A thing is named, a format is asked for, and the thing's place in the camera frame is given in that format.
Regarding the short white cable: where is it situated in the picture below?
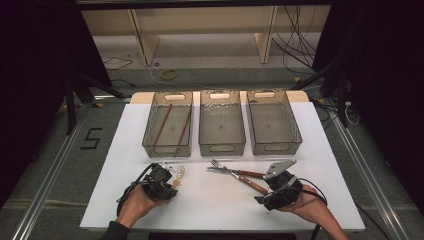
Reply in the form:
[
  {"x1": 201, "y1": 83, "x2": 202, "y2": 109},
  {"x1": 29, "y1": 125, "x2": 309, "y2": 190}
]
[{"x1": 344, "y1": 100, "x2": 362, "y2": 127}]

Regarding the black cable bundle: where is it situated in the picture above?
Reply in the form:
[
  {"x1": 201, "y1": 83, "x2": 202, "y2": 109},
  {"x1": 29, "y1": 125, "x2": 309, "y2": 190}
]
[{"x1": 270, "y1": 4, "x2": 318, "y2": 77}]

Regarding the person's right hand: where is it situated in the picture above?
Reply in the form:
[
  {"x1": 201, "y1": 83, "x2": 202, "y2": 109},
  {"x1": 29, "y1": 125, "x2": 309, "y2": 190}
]
[{"x1": 278, "y1": 184, "x2": 330, "y2": 223}]

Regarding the wooden-handled metal fork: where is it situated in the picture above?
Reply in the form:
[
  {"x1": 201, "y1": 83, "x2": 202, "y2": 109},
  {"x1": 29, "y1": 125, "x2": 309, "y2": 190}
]
[{"x1": 210, "y1": 158, "x2": 270, "y2": 196}]

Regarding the yellow tape roll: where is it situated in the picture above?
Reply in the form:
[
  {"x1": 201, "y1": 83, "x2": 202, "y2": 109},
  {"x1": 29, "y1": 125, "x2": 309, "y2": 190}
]
[{"x1": 159, "y1": 68, "x2": 179, "y2": 81}]

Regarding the light wooden bench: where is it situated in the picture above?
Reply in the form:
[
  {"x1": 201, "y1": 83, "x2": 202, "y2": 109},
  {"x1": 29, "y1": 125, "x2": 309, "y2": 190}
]
[{"x1": 81, "y1": 5, "x2": 332, "y2": 67}]

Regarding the aluminium floor rail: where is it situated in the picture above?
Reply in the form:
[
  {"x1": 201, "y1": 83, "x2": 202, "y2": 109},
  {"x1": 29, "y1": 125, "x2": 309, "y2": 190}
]
[
  {"x1": 327, "y1": 108, "x2": 412, "y2": 240},
  {"x1": 10, "y1": 95, "x2": 96, "y2": 240}
]

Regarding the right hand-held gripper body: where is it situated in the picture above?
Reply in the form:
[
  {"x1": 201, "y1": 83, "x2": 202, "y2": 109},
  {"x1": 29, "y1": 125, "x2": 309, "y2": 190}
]
[{"x1": 262, "y1": 158, "x2": 304, "y2": 212}]

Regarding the grey mesh bin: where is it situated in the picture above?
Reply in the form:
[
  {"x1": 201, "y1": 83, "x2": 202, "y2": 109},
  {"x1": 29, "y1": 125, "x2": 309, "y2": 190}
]
[
  {"x1": 142, "y1": 91, "x2": 194, "y2": 158},
  {"x1": 245, "y1": 88, "x2": 304, "y2": 156},
  {"x1": 198, "y1": 89, "x2": 247, "y2": 157}
]

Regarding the wooden-handled metal knife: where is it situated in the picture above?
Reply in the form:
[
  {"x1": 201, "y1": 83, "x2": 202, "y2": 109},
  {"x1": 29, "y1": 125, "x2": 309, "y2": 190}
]
[{"x1": 205, "y1": 166, "x2": 267, "y2": 179}]

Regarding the person's left hand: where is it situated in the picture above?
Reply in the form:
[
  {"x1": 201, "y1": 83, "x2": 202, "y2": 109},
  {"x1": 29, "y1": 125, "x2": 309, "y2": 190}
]
[{"x1": 115, "y1": 184, "x2": 168, "y2": 230}]

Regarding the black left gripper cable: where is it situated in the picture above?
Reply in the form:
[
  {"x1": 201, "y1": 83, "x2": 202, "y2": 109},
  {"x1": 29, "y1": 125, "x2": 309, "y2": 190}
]
[{"x1": 115, "y1": 162, "x2": 158, "y2": 216}]

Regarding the black curtain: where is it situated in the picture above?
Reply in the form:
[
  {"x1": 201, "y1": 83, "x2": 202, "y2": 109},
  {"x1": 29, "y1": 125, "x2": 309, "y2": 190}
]
[
  {"x1": 0, "y1": 0, "x2": 113, "y2": 209},
  {"x1": 312, "y1": 0, "x2": 424, "y2": 216}
]

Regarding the black tripod stand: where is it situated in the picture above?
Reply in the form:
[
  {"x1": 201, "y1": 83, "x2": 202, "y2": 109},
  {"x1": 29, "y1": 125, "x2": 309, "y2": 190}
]
[
  {"x1": 290, "y1": 60, "x2": 352, "y2": 128},
  {"x1": 64, "y1": 70, "x2": 127, "y2": 135}
]

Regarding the brown wooden chopstick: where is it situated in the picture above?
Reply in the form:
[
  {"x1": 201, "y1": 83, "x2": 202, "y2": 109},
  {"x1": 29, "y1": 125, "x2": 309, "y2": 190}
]
[
  {"x1": 153, "y1": 103, "x2": 174, "y2": 147},
  {"x1": 174, "y1": 107, "x2": 193, "y2": 156}
]

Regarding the thin black looped cable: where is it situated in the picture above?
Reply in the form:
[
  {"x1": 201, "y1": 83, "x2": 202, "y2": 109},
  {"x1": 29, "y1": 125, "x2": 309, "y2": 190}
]
[{"x1": 102, "y1": 56, "x2": 135, "y2": 72}]

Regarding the black metal crossbar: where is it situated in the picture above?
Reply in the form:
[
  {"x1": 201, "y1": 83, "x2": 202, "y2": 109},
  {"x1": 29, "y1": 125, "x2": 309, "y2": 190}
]
[{"x1": 75, "y1": 0, "x2": 334, "y2": 10}]

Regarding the long white floor cable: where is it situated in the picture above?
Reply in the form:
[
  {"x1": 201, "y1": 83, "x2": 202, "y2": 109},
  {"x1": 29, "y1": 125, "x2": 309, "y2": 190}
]
[{"x1": 131, "y1": 53, "x2": 234, "y2": 92}]

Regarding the black floor cable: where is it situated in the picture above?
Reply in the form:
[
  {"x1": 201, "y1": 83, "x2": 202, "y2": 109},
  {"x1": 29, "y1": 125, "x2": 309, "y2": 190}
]
[{"x1": 353, "y1": 199, "x2": 392, "y2": 240}]

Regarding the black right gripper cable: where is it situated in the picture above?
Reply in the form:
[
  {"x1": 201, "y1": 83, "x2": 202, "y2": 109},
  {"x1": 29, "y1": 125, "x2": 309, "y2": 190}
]
[{"x1": 299, "y1": 177, "x2": 330, "y2": 240}]

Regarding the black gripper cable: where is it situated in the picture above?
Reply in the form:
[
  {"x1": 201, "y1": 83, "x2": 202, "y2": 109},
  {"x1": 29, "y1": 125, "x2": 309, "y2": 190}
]
[
  {"x1": 299, "y1": 177, "x2": 330, "y2": 240},
  {"x1": 115, "y1": 162, "x2": 158, "y2": 216}
]

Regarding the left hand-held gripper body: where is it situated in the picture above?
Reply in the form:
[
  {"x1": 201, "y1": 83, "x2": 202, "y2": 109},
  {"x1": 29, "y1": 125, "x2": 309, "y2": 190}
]
[{"x1": 134, "y1": 162, "x2": 179, "y2": 202}]

